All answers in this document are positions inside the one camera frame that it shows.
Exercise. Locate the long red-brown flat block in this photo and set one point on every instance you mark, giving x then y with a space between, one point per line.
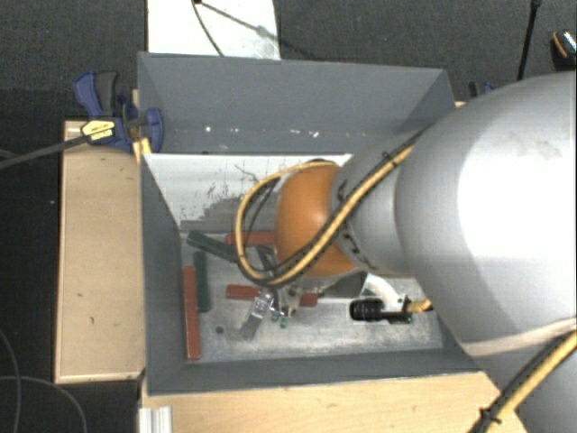
191 318

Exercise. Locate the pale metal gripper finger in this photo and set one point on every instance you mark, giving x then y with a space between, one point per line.
253 320

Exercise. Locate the black cylinder on white bracket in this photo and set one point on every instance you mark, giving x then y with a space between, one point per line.
367 310

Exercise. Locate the dark green flat block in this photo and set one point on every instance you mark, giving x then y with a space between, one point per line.
209 244
202 282

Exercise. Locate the grey metal bin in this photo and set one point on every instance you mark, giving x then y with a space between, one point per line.
288 102

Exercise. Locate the pale wood flat board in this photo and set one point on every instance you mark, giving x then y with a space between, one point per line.
101 260

